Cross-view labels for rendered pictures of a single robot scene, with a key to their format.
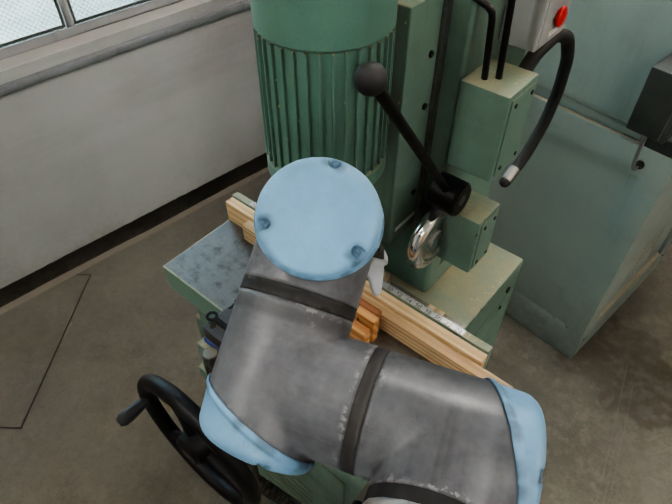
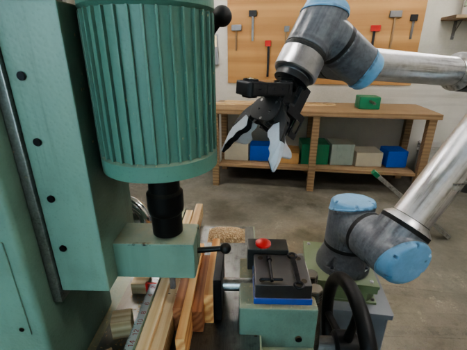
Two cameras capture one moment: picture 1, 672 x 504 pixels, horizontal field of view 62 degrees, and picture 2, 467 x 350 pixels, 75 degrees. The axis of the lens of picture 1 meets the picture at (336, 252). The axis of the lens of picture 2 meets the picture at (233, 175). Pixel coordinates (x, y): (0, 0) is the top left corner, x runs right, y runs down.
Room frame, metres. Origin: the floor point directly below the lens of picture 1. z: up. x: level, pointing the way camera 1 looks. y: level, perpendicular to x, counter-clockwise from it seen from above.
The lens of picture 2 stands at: (0.88, 0.45, 1.36)
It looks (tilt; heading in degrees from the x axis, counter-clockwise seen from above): 21 degrees down; 232
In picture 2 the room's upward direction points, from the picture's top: straight up
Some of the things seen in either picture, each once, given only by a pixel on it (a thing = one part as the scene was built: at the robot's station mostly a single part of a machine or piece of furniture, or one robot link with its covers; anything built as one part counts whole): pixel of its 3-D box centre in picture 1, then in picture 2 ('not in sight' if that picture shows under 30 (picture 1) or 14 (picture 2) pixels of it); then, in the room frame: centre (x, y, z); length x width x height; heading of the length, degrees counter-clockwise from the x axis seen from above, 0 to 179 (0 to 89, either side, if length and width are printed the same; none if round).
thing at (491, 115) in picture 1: (491, 121); not in sight; (0.75, -0.24, 1.23); 0.09 x 0.08 x 0.15; 140
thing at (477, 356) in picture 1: (340, 277); (165, 292); (0.69, -0.01, 0.93); 0.60 x 0.02 x 0.05; 50
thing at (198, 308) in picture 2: not in sight; (203, 289); (0.63, 0.03, 0.92); 0.16 x 0.02 x 0.05; 50
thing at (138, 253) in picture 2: not in sight; (159, 252); (0.70, 0.00, 1.03); 0.14 x 0.07 x 0.09; 140
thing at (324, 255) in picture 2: not in sight; (343, 252); (-0.03, -0.05, 0.68); 0.19 x 0.19 x 0.10
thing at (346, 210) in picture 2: not in sight; (351, 221); (-0.03, -0.04, 0.82); 0.17 x 0.15 x 0.18; 70
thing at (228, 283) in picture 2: not in sight; (234, 284); (0.59, 0.08, 0.95); 0.09 x 0.07 x 0.09; 50
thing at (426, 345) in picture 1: (360, 302); (181, 273); (0.64, -0.04, 0.92); 0.59 x 0.02 x 0.04; 50
